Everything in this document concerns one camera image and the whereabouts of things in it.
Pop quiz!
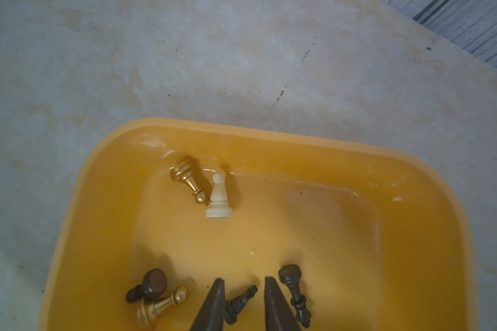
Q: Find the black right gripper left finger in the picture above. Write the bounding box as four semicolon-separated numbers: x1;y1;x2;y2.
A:
189;278;226;331

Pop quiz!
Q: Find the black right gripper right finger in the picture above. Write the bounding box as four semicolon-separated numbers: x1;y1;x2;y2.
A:
264;277;301;331

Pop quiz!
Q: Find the small black chess piece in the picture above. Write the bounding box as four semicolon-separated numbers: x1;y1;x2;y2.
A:
224;285;258;325

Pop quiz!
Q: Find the gold chess bishop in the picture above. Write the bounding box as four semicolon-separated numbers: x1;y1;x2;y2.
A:
136;285;192;330

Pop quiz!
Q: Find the cream white chess pawn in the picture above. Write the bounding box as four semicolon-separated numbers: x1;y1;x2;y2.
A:
206;168;233;219

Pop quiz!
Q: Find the gold chess pawn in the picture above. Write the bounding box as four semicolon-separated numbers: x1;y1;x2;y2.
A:
170;155;210;206

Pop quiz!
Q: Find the yellow plastic storage box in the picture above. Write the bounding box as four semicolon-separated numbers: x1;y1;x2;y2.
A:
39;118;477;330

